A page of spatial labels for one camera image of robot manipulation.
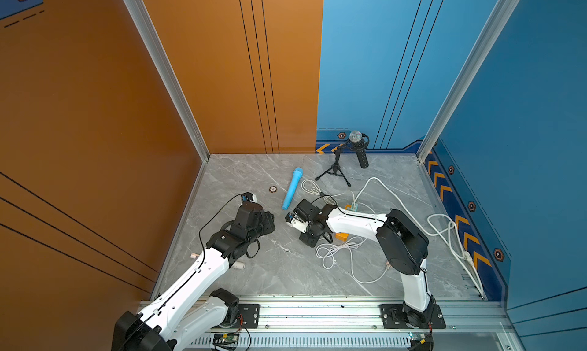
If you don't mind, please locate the white power strip cord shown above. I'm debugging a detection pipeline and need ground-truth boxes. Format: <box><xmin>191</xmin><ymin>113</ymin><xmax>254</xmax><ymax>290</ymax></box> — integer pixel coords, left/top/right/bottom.
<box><xmin>350</xmin><ymin>176</ymin><xmax>487</xmax><ymax>299</ymax></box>

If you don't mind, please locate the orange power strip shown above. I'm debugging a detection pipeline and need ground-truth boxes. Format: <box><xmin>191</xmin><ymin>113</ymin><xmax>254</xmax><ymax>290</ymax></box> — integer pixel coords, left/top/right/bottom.
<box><xmin>335</xmin><ymin>233</ymin><xmax>349</xmax><ymax>242</ymax></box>

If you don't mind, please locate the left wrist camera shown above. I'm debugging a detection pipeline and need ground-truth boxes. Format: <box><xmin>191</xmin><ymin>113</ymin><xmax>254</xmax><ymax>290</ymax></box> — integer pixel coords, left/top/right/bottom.
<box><xmin>240</xmin><ymin>192</ymin><xmax>258</xmax><ymax>204</ymax></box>

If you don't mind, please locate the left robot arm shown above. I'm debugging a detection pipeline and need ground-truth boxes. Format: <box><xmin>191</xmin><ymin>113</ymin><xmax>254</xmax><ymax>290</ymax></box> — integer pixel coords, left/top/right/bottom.
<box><xmin>111</xmin><ymin>201</ymin><xmax>275</xmax><ymax>350</ymax></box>

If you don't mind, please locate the blue cylindrical device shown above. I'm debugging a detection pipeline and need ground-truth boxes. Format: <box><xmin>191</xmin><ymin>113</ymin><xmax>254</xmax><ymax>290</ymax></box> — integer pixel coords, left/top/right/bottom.
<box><xmin>282</xmin><ymin>168</ymin><xmax>304</xmax><ymax>210</ymax></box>

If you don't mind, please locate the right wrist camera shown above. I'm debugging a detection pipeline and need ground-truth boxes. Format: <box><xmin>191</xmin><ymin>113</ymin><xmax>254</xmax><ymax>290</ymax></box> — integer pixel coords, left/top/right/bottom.
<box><xmin>285</xmin><ymin>212</ymin><xmax>309</xmax><ymax>233</ymax></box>

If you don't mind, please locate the beige cable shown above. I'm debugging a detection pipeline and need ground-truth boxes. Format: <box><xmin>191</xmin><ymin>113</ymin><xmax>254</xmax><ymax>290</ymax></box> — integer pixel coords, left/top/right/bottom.
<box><xmin>300</xmin><ymin>178</ymin><xmax>354</xmax><ymax>210</ymax></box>

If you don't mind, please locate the black microphone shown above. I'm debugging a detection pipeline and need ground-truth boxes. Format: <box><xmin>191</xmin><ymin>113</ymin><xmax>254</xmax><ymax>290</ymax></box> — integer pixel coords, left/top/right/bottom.
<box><xmin>349</xmin><ymin>130</ymin><xmax>369</xmax><ymax>169</ymax></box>

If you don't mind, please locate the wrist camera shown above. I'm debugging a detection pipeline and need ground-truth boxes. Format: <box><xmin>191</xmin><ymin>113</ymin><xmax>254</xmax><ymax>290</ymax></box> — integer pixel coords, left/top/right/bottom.
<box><xmin>285</xmin><ymin>212</ymin><xmax>309</xmax><ymax>233</ymax></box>
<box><xmin>240</xmin><ymin>192</ymin><xmax>258</xmax><ymax>204</ymax></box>

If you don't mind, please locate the aluminium front rail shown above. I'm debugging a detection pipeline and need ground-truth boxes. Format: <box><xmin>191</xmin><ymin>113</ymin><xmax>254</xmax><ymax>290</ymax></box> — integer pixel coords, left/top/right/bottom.
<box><xmin>186</xmin><ymin>297</ymin><xmax>521</xmax><ymax>349</ymax></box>

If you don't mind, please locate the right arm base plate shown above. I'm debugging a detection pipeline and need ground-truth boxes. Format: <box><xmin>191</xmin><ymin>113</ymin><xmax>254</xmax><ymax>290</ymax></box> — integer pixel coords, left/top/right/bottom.
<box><xmin>379</xmin><ymin>302</ymin><xmax>446</xmax><ymax>330</ymax></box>

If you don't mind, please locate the green circuit board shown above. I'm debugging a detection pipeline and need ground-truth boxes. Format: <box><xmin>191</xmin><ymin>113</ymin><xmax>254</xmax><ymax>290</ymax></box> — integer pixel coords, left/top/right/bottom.
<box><xmin>408</xmin><ymin>333</ymin><xmax>434</xmax><ymax>351</ymax></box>
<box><xmin>211</xmin><ymin>333</ymin><xmax>240</xmax><ymax>351</ymax></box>

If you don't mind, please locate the green circuit board left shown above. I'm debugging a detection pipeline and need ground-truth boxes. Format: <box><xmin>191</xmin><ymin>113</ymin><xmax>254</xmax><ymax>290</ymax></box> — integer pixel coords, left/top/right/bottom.
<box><xmin>211</xmin><ymin>333</ymin><xmax>240</xmax><ymax>351</ymax></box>

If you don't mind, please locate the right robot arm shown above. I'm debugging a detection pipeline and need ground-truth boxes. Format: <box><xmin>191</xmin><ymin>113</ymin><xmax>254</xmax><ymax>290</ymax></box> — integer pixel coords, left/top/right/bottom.
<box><xmin>285</xmin><ymin>199</ymin><xmax>435</xmax><ymax>328</ymax></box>

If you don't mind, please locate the black tripod stand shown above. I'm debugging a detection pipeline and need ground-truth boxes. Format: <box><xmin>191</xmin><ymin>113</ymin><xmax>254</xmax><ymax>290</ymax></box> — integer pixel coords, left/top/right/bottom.
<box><xmin>314</xmin><ymin>142</ymin><xmax>352</xmax><ymax>187</ymax></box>

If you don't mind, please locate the green circuit board right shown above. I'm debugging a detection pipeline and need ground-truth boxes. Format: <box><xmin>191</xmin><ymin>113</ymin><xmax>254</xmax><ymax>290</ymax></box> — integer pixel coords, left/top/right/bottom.
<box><xmin>408</xmin><ymin>333</ymin><xmax>434</xmax><ymax>351</ymax></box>

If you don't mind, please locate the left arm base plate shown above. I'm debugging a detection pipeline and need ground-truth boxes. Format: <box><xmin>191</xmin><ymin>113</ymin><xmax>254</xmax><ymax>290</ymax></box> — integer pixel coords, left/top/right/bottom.
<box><xmin>219</xmin><ymin>303</ymin><xmax>261</xmax><ymax>329</ymax></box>

